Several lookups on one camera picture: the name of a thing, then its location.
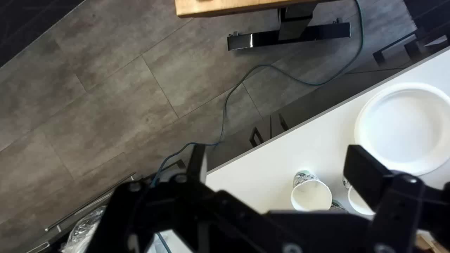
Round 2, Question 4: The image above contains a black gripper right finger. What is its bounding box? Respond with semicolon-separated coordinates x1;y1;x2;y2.
343;143;450;253

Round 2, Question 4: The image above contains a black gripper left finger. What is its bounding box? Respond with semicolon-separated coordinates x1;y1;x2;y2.
88;141;300;253

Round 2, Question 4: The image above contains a patterned paper cup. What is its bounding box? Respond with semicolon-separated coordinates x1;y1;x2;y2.
344;176;376;217
289;168;333;212

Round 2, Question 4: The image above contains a small white paper plate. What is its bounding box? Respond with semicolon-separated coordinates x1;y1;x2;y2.
352;81;450;176

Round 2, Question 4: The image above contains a clear plastic bag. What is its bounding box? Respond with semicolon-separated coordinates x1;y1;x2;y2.
60;205;106;253

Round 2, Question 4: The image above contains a black desk leg base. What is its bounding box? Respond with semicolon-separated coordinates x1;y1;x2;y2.
226;2;351;51

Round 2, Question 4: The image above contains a wooden desk top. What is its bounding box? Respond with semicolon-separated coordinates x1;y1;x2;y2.
174;0;331;18

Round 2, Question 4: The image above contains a grey metal frame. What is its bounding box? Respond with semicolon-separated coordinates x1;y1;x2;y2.
25;198;111;253

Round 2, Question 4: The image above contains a blue floor cable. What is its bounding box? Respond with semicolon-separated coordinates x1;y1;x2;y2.
149;0;365;188

